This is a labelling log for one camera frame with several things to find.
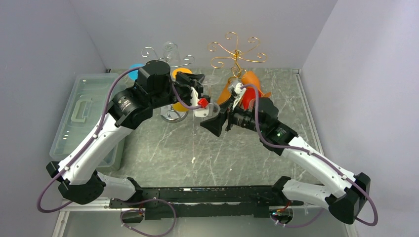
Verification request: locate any clear patterned wine glass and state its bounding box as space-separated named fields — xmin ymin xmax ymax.
xmin=201 ymin=75 xmax=221 ymax=117

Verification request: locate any clear plastic storage box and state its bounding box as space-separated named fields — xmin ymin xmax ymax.
xmin=49 ymin=73 xmax=119 ymax=161

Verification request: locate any gold wire glass rack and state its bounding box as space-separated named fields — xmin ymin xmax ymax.
xmin=207 ymin=32 xmax=267 ymax=105

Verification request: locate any yellow plastic wine glass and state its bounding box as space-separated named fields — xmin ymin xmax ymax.
xmin=171 ymin=68 xmax=193 ymax=113

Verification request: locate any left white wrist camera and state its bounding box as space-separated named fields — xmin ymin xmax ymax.
xmin=191 ymin=87 xmax=213 ymax=118

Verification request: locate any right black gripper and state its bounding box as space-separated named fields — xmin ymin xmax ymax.
xmin=201 ymin=94 xmax=266 ymax=136

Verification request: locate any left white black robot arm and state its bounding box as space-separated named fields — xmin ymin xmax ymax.
xmin=47 ymin=60 xmax=205 ymax=207

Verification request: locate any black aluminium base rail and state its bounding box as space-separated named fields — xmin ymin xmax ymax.
xmin=59 ymin=186 xmax=350 ymax=220

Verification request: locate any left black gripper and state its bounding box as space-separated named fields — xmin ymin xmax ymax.
xmin=150 ymin=71 xmax=205 ymax=109

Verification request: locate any red plastic wine glass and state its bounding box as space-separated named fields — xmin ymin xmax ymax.
xmin=241 ymin=87 xmax=256 ymax=110

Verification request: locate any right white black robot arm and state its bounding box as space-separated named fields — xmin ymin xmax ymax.
xmin=200 ymin=98 xmax=371 ymax=224

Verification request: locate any blue plastic wine glass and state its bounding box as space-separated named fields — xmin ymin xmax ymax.
xmin=128 ymin=64 xmax=144 ymax=81

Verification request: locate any orange plastic wine glass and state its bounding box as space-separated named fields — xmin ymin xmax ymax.
xmin=241 ymin=71 xmax=271 ymax=97

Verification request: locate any silver wire glass rack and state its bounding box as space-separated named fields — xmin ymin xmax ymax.
xmin=141 ymin=46 xmax=195 ymax=123

